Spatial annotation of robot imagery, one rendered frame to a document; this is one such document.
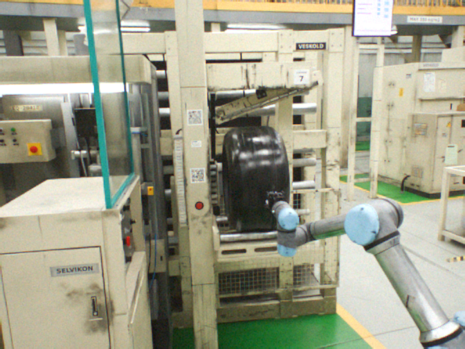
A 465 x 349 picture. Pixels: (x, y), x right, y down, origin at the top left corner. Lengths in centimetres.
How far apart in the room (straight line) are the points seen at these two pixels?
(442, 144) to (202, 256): 485
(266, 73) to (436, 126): 432
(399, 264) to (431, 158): 510
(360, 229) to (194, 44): 116
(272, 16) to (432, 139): 359
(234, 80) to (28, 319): 147
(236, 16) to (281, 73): 529
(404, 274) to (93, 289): 97
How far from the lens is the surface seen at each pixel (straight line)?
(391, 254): 123
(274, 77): 220
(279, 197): 159
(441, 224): 467
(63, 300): 142
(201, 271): 210
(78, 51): 225
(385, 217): 124
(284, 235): 149
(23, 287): 144
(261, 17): 760
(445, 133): 635
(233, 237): 195
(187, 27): 191
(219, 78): 216
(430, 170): 631
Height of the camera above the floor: 161
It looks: 12 degrees down
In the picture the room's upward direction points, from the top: 2 degrees counter-clockwise
